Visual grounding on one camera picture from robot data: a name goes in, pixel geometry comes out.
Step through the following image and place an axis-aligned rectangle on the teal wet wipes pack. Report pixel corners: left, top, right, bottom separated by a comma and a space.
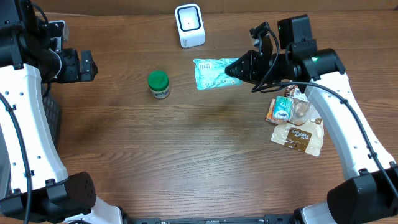
193, 58, 243, 90

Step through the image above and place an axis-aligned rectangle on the teal Kleenex tissue pack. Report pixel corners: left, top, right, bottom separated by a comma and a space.
272, 96, 293, 121

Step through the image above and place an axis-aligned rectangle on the orange Kleenex tissue pack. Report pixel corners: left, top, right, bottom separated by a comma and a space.
265, 99, 279, 124

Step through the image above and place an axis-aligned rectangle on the brown snack pouch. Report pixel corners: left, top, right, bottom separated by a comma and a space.
271, 85, 324, 156

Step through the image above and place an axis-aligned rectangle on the green lid jar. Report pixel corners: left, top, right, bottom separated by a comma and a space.
147, 70, 170, 99

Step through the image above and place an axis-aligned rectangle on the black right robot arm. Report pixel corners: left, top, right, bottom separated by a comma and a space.
225, 15, 397, 224

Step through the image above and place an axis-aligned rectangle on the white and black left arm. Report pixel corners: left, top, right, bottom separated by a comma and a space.
1, 0, 129, 223

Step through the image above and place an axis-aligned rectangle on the white barcode scanner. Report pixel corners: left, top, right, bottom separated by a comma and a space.
175, 3, 206, 49

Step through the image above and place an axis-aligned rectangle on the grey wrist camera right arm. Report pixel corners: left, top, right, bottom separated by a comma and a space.
249, 22, 273, 56

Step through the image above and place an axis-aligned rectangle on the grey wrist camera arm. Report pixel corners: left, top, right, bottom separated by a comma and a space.
249, 22, 273, 56
47, 20, 69, 54

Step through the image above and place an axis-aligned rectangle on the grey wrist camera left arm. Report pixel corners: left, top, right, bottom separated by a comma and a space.
47, 20, 69, 54

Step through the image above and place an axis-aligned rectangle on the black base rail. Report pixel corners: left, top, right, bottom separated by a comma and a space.
127, 214, 300, 224

